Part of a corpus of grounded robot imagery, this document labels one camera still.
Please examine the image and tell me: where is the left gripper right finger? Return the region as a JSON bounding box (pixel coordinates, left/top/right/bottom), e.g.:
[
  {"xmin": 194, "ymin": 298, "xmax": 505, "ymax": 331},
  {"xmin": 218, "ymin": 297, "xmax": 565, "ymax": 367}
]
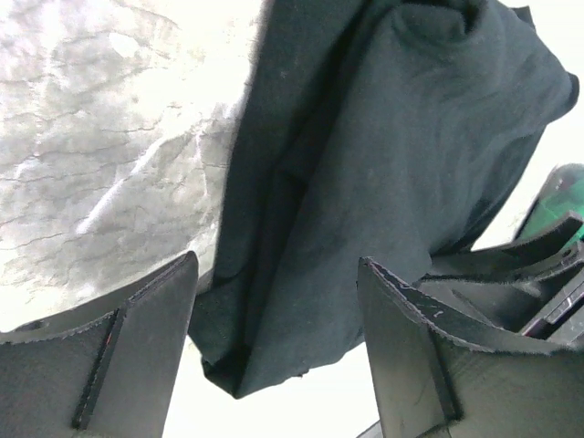
[{"xmin": 358, "ymin": 258, "xmax": 583, "ymax": 437}]

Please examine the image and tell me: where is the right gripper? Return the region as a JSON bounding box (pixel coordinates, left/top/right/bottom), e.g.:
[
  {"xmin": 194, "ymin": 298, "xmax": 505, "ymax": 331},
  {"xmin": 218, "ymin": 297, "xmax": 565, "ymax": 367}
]
[{"xmin": 417, "ymin": 214, "xmax": 583, "ymax": 351}]

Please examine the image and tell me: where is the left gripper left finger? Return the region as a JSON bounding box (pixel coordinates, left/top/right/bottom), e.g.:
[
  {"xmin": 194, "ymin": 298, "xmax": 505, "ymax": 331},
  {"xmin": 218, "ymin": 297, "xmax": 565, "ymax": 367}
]
[{"xmin": 1, "ymin": 252, "xmax": 198, "ymax": 437}]

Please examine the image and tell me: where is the black t-shirt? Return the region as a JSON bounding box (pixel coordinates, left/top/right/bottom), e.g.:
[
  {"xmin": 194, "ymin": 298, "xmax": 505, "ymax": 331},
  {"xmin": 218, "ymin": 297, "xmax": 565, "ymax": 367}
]
[{"xmin": 189, "ymin": 1, "xmax": 579, "ymax": 399}]

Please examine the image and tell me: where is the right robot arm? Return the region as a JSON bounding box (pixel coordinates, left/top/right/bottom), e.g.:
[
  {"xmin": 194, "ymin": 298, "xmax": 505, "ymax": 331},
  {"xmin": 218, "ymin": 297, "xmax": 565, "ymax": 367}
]
[{"xmin": 417, "ymin": 163, "xmax": 583, "ymax": 349}]

